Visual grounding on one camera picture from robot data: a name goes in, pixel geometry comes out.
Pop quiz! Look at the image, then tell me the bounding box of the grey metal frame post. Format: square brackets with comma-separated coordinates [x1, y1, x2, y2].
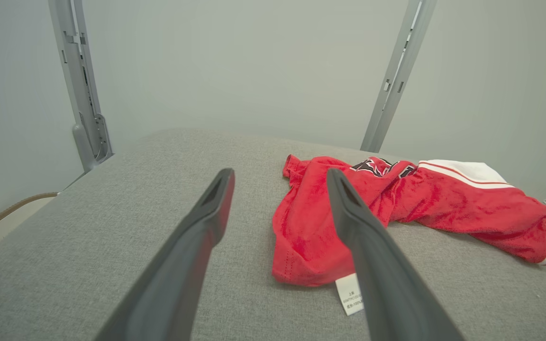
[48, 0, 114, 172]
[360, 0, 437, 153]

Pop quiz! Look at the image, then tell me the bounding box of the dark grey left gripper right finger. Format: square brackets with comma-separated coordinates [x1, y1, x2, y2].
[326, 168, 465, 341]

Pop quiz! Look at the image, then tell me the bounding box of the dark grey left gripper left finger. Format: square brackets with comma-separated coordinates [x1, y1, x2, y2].
[94, 168, 236, 341]

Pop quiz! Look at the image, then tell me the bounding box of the red jersey with white sleeves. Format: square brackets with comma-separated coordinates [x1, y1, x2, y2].
[272, 154, 546, 316]

